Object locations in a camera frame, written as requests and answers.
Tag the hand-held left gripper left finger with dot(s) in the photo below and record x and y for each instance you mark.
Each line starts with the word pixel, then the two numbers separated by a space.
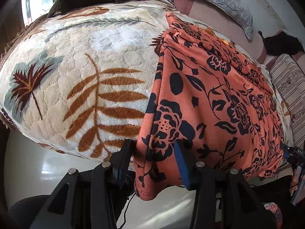
pixel 118 175

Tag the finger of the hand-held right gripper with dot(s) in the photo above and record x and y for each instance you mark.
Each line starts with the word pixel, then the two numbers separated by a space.
pixel 285 150

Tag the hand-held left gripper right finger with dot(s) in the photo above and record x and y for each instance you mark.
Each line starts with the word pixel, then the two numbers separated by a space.
pixel 181 167

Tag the orange floral garment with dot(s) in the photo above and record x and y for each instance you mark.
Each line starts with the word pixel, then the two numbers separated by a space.
pixel 214 100

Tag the person's right hand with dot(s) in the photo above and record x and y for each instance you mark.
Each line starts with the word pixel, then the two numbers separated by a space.
pixel 294 180

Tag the striped patterned cloth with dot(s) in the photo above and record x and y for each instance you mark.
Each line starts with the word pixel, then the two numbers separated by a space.
pixel 290 83

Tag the black cloth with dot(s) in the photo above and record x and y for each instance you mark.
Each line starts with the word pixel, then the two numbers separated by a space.
pixel 283 43

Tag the leaf-print fleece blanket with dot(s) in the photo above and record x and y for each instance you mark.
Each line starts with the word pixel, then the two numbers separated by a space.
pixel 83 52

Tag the pink bed sheet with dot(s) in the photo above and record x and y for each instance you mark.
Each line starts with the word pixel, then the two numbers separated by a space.
pixel 209 14

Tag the grey quilted pillow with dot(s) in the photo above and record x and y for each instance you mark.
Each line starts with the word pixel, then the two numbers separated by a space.
pixel 214 0

